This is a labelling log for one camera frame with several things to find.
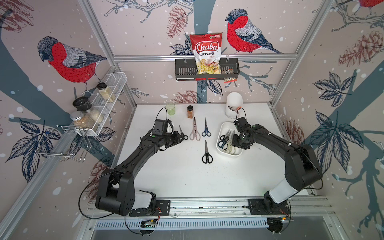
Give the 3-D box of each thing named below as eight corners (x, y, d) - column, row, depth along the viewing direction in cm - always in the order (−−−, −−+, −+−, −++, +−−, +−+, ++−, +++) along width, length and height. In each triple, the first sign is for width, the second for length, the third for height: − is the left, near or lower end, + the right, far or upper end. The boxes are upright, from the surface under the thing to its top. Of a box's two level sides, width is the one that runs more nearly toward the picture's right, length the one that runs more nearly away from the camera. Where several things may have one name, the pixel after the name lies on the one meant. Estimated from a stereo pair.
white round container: (225, 119, 112) (229, 104, 100) (223, 107, 120) (226, 92, 107) (239, 119, 112) (245, 104, 99) (236, 107, 120) (241, 92, 107)
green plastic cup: (166, 115, 114) (164, 110, 110) (167, 107, 119) (166, 103, 115) (174, 115, 114) (174, 110, 110) (175, 107, 119) (175, 103, 115)
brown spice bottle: (187, 118, 114) (187, 110, 106) (187, 113, 117) (187, 105, 110) (193, 118, 114) (192, 110, 106) (193, 113, 117) (193, 105, 110)
